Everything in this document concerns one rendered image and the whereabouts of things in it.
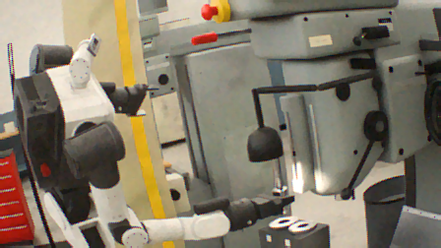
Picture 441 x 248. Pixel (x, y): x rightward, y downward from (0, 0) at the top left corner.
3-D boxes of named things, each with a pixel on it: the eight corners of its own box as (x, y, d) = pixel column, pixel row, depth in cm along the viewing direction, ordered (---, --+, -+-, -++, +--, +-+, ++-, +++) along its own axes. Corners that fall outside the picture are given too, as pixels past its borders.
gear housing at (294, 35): (306, 60, 122) (294, 13, 121) (252, 60, 145) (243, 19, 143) (405, 43, 135) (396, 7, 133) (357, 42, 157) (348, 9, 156)
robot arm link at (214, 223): (232, 234, 169) (187, 241, 163) (218, 231, 177) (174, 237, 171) (229, 213, 169) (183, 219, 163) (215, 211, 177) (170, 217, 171)
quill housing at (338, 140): (335, 205, 130) (314, 57, 125) (292, 193, 149) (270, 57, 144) (391, 177, 137) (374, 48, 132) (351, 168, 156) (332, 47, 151)
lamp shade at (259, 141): (241, 161, 131) (235, 131, 130) (264, 152, 136) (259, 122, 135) (269, 162, 126) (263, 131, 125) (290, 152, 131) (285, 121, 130)
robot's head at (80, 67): (66, 86, 150) (70, 56, 145) (73, 66, 158) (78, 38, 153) (87, 89, 151) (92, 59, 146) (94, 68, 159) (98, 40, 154)
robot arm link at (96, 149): (90, 197, 142) (78, 153, 134) (75, 177, 148) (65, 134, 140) (126, 181, 147) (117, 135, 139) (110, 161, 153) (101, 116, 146)
